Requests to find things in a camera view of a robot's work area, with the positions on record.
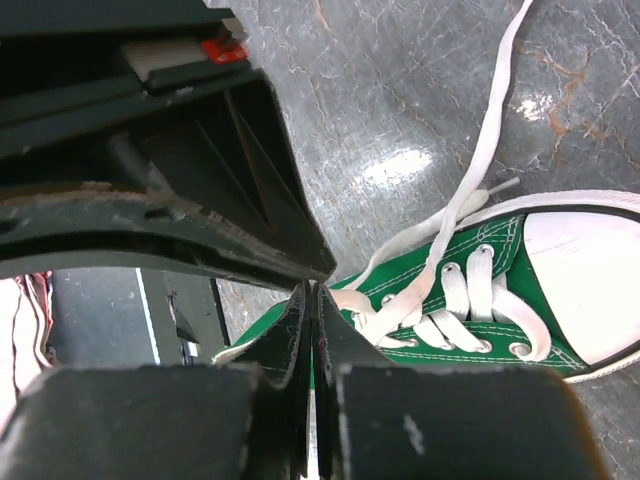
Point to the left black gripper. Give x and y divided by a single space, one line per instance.
132 94

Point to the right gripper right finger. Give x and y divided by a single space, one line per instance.
377 420

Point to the pink patterned cloth bag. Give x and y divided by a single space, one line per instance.
26 323

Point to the green sneaker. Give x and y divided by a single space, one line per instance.
549 279

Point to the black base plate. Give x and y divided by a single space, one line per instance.
184 317

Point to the white shoelace sneaker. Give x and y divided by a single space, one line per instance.
440 301

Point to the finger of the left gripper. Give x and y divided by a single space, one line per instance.
201 181

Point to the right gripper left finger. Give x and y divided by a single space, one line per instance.
245 418

